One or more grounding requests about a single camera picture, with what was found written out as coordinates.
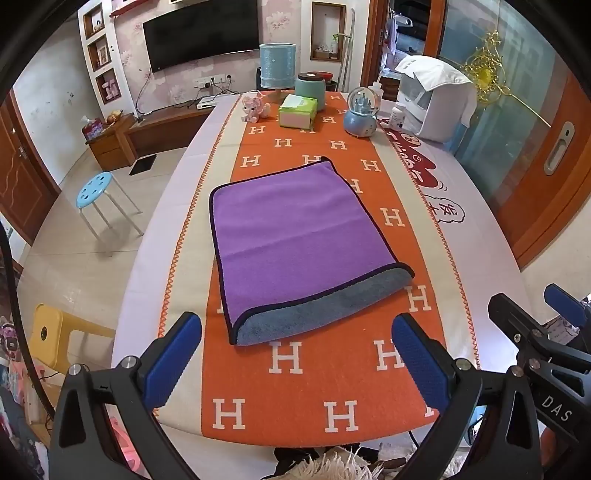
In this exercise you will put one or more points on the gold hanging ornament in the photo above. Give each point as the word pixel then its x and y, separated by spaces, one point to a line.
pixel 485 69

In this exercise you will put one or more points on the black television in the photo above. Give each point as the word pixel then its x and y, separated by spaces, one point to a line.
pixel 198 32

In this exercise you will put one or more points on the white water dispenser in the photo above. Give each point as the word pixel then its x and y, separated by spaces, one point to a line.
pixel 436 117

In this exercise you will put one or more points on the pink toy elephant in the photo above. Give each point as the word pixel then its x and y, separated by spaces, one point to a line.
pixel 255 108

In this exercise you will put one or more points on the white fluffy rug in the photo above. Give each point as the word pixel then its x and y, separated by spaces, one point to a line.
pixel 337 466

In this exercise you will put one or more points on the yellow plastic stool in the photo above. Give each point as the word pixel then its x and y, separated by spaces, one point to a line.
pixel 48 332

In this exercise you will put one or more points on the orange framed glass door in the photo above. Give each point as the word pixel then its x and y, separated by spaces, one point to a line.
pixel 545 207

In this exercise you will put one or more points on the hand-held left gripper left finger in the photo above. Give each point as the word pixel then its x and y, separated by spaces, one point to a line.
pixel 173 357

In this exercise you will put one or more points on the purple and grey towel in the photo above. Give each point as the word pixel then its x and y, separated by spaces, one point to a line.
pixel 295 230

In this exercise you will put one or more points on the white pill bottle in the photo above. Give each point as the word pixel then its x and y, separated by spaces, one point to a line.
pixel 397 117

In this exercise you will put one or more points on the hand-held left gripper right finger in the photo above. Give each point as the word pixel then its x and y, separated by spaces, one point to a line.
pixel 418 357

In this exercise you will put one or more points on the white wall shelf unit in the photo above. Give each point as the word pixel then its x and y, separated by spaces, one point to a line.
pixel 117 69

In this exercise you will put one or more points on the teal jar with dark lid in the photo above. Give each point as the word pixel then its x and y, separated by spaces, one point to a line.
pixel 310 87

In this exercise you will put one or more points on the black floor mat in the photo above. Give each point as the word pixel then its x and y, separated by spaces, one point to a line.
pixel 142 165

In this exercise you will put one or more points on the white printed tablecloth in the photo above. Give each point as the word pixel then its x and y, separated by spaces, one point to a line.
pixel 161 240

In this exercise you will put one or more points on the orange patterned blanket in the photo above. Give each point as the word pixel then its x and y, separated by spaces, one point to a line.
pixel 286 387

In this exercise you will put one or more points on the brown wooden door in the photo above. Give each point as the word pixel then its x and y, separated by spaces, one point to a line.
pixel 23 175

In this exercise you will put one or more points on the small wooden side cabinet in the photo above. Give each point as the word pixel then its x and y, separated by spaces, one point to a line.
pixel 111 143

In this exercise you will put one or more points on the white wall socket strip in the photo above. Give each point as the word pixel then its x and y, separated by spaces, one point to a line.
pixel 211 81

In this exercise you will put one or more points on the mop with green head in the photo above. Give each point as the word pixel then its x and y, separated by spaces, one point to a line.
pixel 345 50

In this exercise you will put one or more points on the blue snow globe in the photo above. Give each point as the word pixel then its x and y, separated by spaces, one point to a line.
pixel 361 115

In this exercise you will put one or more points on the white appliance with cloth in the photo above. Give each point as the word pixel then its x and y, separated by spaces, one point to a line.
pixel 434 71

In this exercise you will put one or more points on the green tissue box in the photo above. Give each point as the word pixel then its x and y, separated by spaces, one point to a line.
pixel 298 113

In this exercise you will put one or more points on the white squeeze bottle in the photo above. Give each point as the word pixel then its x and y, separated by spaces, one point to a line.
pixel 376 94

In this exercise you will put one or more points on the blue round stool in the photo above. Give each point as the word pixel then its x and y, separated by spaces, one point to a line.
pixel 94 187

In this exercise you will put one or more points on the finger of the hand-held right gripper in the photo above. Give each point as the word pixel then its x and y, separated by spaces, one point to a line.
pixel 512 314
pixel 565 300

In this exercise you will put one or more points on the wall niche with ornaments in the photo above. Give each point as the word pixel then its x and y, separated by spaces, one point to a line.
pixel 328 32

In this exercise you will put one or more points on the white set-top box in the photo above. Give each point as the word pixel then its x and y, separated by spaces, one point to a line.
pixel 208 102

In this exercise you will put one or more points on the low wooden television cabinet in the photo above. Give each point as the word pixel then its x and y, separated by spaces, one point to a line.
pixel 161 127

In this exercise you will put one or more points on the red tissue packet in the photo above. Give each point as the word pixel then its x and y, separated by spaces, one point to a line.
pixel 91 129

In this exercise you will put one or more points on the blue table lamp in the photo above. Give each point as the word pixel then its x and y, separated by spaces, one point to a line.
pixel 277 64

